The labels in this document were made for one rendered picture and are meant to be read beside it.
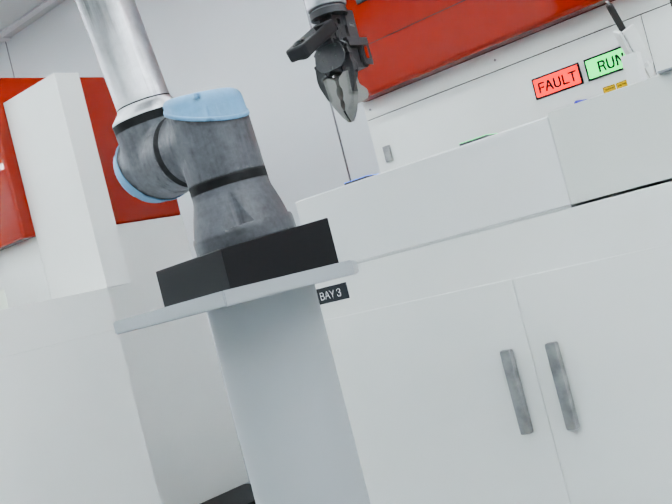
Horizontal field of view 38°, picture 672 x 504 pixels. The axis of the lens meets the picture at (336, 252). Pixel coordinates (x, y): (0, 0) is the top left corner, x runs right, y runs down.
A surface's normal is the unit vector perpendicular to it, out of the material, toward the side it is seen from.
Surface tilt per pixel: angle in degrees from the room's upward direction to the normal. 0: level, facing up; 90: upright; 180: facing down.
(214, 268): 90
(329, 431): 90
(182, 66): 90
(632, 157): 90
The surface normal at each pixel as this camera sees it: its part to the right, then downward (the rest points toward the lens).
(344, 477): 0.65, -0.19
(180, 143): -0.70, 0.23
